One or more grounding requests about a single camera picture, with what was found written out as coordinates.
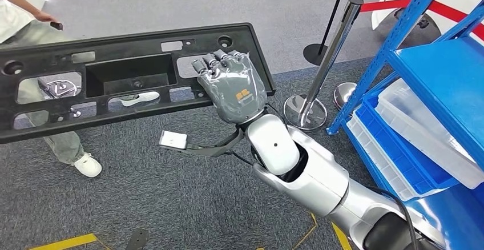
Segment person's hand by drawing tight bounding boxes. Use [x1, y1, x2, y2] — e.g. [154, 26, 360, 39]
[35, 11, 58, 25]

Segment black plastic frame part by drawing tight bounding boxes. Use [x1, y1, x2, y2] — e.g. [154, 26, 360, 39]
[0, 22, 277, 145]

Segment blue metal shelf rack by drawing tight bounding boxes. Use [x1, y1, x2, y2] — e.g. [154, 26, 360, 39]
[326, 0, 484, 250]

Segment person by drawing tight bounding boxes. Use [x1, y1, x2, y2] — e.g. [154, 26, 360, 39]
[0, 0, 103, 178]

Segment black round-base pole stand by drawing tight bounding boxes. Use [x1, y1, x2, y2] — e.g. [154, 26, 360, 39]
[302, 0, 350, 66]

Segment red barrier belt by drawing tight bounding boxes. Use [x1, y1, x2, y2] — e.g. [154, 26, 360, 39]
[359, 0, 414, 14]
[430, 0, 484, 41]

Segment yellow tape square peeled corner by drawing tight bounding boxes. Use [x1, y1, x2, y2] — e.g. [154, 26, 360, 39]
[291, 212, 353, 250]

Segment blue plastic bin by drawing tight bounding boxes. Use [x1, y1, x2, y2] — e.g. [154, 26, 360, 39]
[353, 91, 460, 198]

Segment chrome stanchion post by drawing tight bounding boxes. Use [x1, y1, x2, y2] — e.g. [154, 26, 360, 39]
[332, 82, 358, 110]
[283, 0, 365, 131]
[37, 79, 82, 100]

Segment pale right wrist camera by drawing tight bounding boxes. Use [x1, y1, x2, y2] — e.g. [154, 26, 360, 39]
[158, 130, 189, 151]

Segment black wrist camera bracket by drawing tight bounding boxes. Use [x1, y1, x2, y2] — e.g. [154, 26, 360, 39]
[158, 127, 246, 158]

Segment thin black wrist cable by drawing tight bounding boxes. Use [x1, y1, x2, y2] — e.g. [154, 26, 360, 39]
[227, 149, 259, 168]

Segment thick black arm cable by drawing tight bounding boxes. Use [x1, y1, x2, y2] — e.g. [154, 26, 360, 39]
[361, 186, 421, 250]

